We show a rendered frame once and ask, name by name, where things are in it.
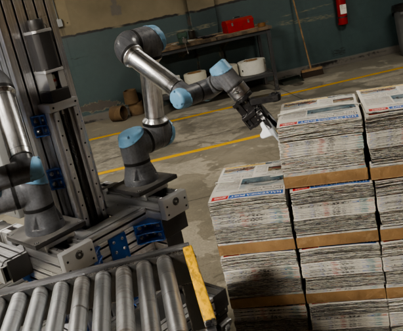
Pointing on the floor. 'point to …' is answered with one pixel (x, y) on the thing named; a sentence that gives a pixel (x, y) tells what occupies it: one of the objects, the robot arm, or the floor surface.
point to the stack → (390, 275)
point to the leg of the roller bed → (197, 322)
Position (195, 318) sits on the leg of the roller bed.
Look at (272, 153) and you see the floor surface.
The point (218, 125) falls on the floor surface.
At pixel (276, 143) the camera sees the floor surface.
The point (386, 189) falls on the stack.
